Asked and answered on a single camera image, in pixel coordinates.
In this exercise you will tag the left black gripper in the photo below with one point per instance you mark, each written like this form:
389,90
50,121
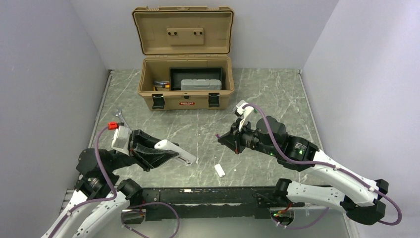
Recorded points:
147,157

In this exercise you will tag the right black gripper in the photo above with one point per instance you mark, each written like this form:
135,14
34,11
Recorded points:
233,139

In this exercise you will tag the white battery cover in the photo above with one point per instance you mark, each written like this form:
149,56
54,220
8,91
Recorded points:
219,170

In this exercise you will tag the white remote control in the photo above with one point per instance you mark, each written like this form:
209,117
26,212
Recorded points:
182,156

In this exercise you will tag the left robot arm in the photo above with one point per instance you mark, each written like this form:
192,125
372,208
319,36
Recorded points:
99,195

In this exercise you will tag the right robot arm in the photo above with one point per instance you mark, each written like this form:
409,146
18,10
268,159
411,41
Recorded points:
347,193

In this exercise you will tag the silver open-end wrench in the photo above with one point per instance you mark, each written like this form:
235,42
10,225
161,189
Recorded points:
119,115

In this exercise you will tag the grey plastic case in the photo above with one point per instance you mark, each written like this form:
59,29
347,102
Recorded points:
200,84

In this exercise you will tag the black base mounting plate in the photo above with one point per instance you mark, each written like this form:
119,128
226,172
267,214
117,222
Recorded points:
157,211

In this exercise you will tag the black toolbox tray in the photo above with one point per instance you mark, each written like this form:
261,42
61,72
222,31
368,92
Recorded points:
177,74

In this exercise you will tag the tan plastic toolbox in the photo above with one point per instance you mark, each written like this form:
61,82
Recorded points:
184,36

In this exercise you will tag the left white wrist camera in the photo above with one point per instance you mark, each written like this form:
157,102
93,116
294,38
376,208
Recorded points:
121,137

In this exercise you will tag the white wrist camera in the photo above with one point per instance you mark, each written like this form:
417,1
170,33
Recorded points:
243,111
121,137

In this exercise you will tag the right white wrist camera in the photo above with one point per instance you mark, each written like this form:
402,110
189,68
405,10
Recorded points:
243,111

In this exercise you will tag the orange handled tool in toolbox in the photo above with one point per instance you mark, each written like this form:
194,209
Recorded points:
161,85

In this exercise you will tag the aluminium rail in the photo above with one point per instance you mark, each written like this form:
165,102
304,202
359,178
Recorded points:
281,195

